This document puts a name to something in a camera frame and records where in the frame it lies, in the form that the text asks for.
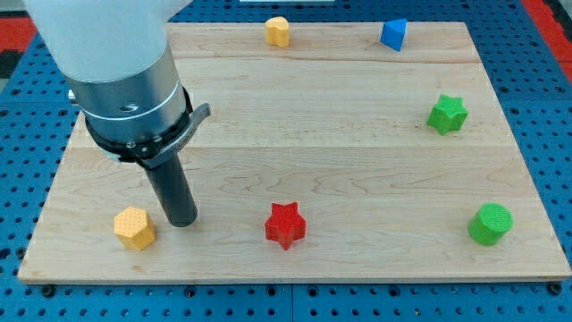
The yellow heart block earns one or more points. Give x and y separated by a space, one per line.
277 32

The blue triangle block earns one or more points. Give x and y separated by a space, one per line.
394 33

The yellow hexagon block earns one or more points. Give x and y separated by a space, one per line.
134 228

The green star block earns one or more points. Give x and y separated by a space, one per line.
448 114

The light wooden board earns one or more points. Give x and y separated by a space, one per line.
335 122

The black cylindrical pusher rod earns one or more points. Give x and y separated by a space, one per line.
171 186

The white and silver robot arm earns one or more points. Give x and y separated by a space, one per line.
116 58

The black clamp with silver lever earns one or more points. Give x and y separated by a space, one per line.
152 153

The green cylinder block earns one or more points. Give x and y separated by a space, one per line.
490 223

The red star block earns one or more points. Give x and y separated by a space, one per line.
285 224

